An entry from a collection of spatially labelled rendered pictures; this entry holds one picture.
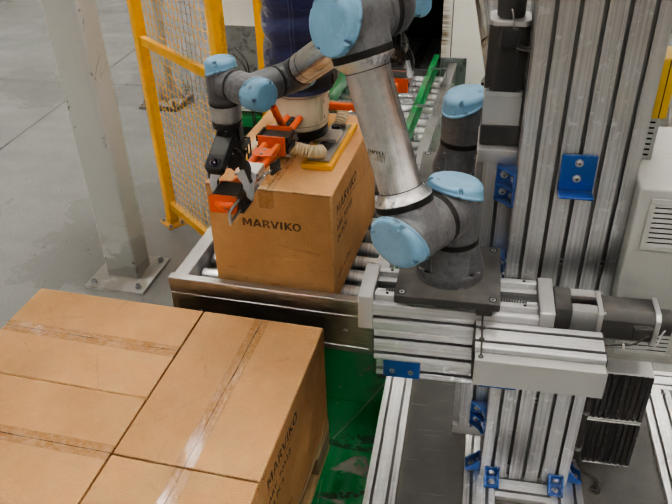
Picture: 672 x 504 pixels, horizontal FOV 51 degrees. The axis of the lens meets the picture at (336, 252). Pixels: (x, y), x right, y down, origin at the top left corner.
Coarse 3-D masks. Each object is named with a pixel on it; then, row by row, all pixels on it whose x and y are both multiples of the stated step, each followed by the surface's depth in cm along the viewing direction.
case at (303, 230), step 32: (256, 128) 248; (288, 160) 226; (352, 160) 227; (256, 192) 212; (288, 192) 209; (320, 192) 208; (352, 192) 233; (224, 224) 222; (256, 224) 218; (288, 224) 215; (320, 224) 212; (352, 224) 239; (224, 256) 229; (256, 256) 225; (288, 256) 222; (320, 256) 219; (352, 256) 245; (320, 288) 226
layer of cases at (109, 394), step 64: (64, 320) 226; (128, 320) 225; (192, 320) 224; (256, 320) 223; (0, 384) 202; (64, 384) 202; (128, 384) 201; (192, 384) 200; (256, 384) 199; (320, 384) 224; (0, 448) 182; (64, 448) 182; (128, 448) 181; (192, 448) 181; (256, 448) 180
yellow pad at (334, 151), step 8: (328, 128) 241; (336, 128) 236; (344, 128) 240; (352, 128) 241; (344, 136) 236; (328, 144) 225; (336, 144) 230; (344, 144) 231; (328, 152) 225; (336, 152) 226; (304, 160) 222; (312, 160) 221; (320, 160) 221; (328, 160) 220; (336, 160) 223; (304, 168) 221; (312, 168) 220; (320, 168) 219; (328, 168) 219
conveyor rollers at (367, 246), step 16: (416, 80) 404; (400, 96) 383; (432, 96) 379; (352, 112) 366; (416, 128) 344; (416, 144) 328; (368, 240) 264; (368, 256) 258; (208, 272) 246; (352, 272) 243; (352, 288) 235
